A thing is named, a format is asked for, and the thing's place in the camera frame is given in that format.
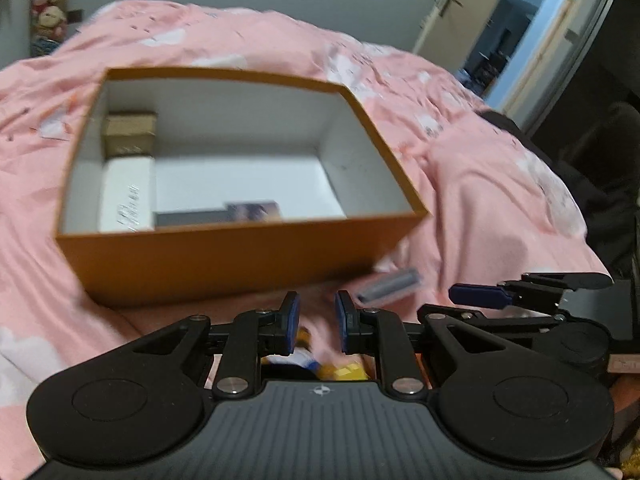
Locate gold brown small box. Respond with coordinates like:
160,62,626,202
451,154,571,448
102,113,156,158

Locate cream door with handle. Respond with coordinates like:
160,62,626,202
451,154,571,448
412,0,499,73

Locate pink card wallet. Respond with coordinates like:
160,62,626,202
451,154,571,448
356,268,422,306

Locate orange cardboard storage box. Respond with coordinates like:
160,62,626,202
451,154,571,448
55,67,427,308

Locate brown dog plush toy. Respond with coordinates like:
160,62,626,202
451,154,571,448
262,327,320,374

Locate white long box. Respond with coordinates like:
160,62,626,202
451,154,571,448
99,156,156,233

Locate yellow plush toy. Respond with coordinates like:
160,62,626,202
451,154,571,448
318,362,370,382

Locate black textured case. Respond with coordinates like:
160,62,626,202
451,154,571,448
154,209,231,229

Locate hanging plush toy organizer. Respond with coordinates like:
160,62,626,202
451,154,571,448
30,0,68,58

